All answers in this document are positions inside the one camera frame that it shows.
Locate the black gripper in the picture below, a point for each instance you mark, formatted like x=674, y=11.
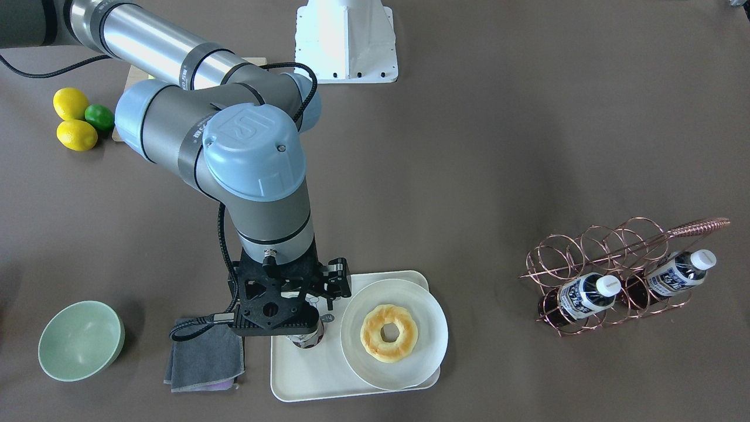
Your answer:
x=338, y=280

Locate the tea bottle white cap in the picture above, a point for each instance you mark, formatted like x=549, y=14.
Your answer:
x=311, y=339

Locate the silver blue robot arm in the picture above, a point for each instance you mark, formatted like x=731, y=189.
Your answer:
x=225, y=127

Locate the cream serving tray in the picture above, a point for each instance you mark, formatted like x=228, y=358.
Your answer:
x=339, y=365

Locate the tea bottle in rack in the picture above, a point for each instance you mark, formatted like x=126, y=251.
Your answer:
x=579, y=299
x=679, y=273

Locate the grey folded cloth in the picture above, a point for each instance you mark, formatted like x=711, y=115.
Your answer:
x=209, y=362

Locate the white round plate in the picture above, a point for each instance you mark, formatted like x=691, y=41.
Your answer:
x=394, y=334

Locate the green ceramic bowl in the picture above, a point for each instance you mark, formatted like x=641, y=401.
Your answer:
x=80, y=341

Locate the green lime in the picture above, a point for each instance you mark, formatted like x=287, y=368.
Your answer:
x=100, y=117

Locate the whole lemon lower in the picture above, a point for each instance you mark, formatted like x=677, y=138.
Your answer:
x=77, y=135

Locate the whole lemon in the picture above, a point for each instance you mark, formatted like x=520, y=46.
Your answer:
x=77, y=135
x=70, y=104

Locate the whole lemon upper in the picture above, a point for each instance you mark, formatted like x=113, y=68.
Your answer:
x=70, y=104

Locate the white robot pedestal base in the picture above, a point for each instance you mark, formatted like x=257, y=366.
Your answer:
x=347, y=41

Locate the copper wire bottle rack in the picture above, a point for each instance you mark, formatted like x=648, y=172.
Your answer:
x=630, y=252

